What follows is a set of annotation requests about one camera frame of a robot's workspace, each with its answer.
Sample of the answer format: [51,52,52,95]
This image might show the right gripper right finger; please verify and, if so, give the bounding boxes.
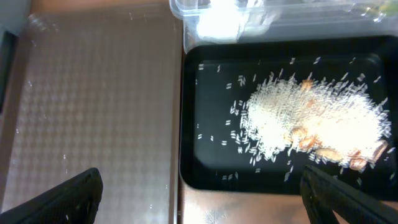
[300,166,397,224]

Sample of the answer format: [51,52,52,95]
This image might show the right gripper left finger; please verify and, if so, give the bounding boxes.
[1,168,103,224]

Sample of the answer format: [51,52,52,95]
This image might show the black waste tray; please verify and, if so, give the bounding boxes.
[180,36,397,195]

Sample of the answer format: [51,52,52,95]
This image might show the spilled rice pile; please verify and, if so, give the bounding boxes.
[234,75,395,183]

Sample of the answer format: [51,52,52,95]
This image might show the dark brown serving tray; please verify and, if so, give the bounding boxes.
[1,3,182,223]

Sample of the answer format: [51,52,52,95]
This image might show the crumpled white tissue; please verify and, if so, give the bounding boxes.
[196,0,249,43]

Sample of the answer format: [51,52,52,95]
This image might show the clear plastic bin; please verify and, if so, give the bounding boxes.
[169,0,397,52]

